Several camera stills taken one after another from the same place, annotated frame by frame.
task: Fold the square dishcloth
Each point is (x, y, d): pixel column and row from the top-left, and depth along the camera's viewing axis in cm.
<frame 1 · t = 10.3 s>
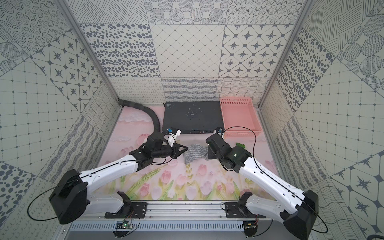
left hand: (186, 142, 77), fingers closed
right hand: (214, 149, 76), fingers closed
grey striped square dishcloth: (194, 152, 83), point 13 cm above the table
pink plastic basket: (239, 117, 117), on the table
black flat metal box: (193, 117, 110), point 5 cm above the table
black corrugated hose: (156, 122, 109), point 3 cm above the table

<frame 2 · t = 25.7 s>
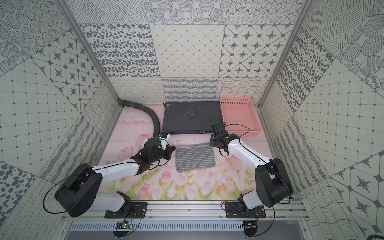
left hand: (172, 142, 88), fingers closed
right hand: (216, 142, 90), fingers closed
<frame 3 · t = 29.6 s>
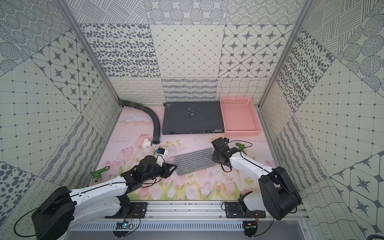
left hand: (174, 160, 81), fingers open
right hand: (218, 158, 89), fingers open
grey striped square dishcloth: (194, 161, 92), on the table
left green pipe fitting: (96, 174, 86), point 2 cm above the table
white pipe fitting: (146, 142, 97), point 4 cm above the table
the other named things where they were.

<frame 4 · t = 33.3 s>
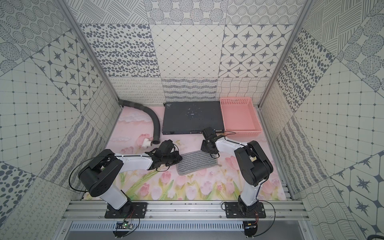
left hand: (182, 153, 92), fingers closed
right hand: (206, 149, 96), fingers closed
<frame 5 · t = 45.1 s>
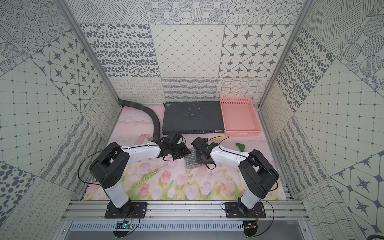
left hand: (189, 147, 91), fingers open
right hand: (202, 160, 89), fingers closed
grey striped square dishcloth: (190, 160, 90), point 3 cm above the table
